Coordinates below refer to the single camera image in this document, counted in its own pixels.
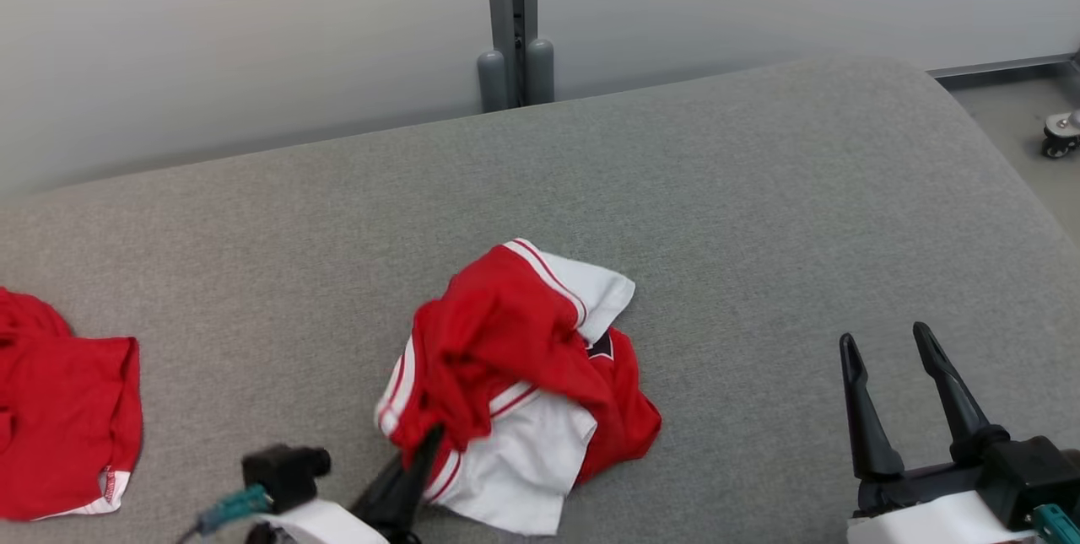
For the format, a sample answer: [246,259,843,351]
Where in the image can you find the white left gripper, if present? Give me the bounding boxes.
[247,424,446,544]

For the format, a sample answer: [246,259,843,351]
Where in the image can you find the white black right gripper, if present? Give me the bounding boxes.
[839,322,1040,544]

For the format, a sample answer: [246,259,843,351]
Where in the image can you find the red and white Bulls jersey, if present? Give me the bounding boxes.
[375,238,663,536]

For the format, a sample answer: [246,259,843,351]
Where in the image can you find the black caster wheel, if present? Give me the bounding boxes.
[1041,109,1080,160]

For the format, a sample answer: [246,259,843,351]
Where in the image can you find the red shorts with white trim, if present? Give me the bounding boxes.
[0,287,144,522]

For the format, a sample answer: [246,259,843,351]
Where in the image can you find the grey cylinder bumper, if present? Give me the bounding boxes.
[477,50,510,114]
[525,38,556,105]

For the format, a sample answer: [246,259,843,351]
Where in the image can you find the grey metal floor rail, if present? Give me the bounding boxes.
[926,49,1080,91]

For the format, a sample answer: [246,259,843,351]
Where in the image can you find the grey metal wall post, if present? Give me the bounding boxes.
[484,0,539,108]

